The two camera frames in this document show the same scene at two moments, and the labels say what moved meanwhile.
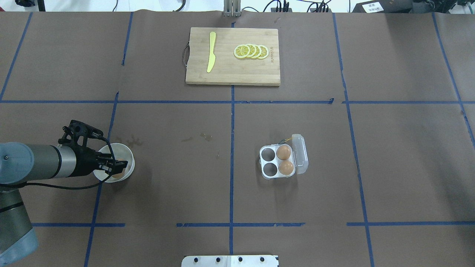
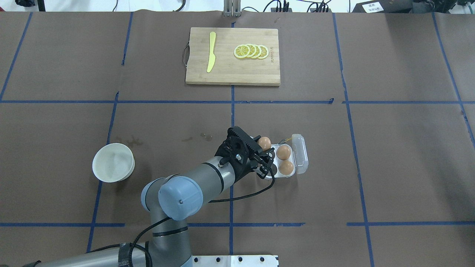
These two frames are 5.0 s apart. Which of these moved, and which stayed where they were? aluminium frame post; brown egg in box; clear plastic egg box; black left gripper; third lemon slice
Moved: black left gripper
Stayed: third lemon slice; brown egg in box; clear plastic egg box; aluminium frame post
